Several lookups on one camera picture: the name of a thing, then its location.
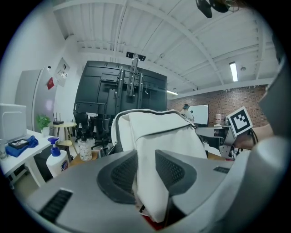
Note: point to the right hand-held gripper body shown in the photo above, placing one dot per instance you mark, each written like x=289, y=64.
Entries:
x=239, y=121

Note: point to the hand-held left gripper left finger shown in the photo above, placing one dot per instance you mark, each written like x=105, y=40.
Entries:
x=86, y=182

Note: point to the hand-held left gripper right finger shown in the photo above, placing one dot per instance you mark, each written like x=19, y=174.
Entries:
x=200, y=175

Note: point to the white fabric bag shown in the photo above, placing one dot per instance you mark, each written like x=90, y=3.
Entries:
x=159, y=136

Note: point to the grey bag zipper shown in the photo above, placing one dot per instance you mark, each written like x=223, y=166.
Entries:
x=117, y=127

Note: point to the person's right forearm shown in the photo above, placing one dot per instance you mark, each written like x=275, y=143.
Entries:
x=263, y=133

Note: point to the grey desk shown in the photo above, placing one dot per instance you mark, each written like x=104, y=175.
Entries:
x=211, y=133

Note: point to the white blue pump bottle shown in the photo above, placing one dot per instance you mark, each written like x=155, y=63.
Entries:
x=56, y=162

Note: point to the white display screen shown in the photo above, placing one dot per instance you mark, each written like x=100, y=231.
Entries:
x=201, y=113

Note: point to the person's grey shirt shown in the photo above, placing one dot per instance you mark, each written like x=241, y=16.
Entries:
x=277, y=102

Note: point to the black under-desk cabinet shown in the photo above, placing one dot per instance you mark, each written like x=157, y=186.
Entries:
x=42, y=166

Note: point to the long ceiling light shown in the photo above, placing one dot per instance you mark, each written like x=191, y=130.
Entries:
x=233, y=71
x=172, y=92

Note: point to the round wooden side table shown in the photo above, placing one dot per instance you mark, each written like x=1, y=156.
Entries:
x=66, y=125

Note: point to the white desk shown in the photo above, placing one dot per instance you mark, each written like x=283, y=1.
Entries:
x=29, y=154

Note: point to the black router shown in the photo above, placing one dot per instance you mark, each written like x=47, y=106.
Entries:
x=58, y=122

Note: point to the green potted plant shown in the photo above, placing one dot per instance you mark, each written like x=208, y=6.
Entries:
x=42, y=121

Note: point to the black framed tablet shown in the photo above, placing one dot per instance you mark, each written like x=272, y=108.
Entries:
x=19, y=143

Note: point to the large black monitor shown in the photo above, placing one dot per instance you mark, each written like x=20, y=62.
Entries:
x=95, y=91

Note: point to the white box appliance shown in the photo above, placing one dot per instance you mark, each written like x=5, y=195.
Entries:
x=11, y=123

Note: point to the white refrigerator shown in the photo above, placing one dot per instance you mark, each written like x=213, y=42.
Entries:
x=29, y=95

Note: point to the red envelope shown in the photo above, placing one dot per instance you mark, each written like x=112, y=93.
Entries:
x=50, y=83

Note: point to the black monitor stand mount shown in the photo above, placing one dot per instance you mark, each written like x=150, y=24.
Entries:
x=133, y=82

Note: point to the white wall panel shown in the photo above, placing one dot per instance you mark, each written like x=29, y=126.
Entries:
x=62, y=71

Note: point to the black head-worn camera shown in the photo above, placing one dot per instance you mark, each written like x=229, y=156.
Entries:
x=210, y=5

